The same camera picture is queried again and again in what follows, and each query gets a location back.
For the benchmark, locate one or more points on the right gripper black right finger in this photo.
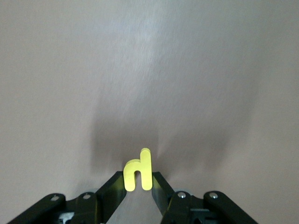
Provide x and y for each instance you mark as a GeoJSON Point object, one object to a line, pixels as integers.
{"type": "Point", "coordinates": [184, 207]}

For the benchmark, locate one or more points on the yellow lowercase letter h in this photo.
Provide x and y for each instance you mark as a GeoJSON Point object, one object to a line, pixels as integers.
{"type": "Point", "coordinates": [146, 168]}

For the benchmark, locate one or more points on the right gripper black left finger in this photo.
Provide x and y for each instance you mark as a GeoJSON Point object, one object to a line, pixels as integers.
{"type": "Point", "coordinates": [88, 207]}

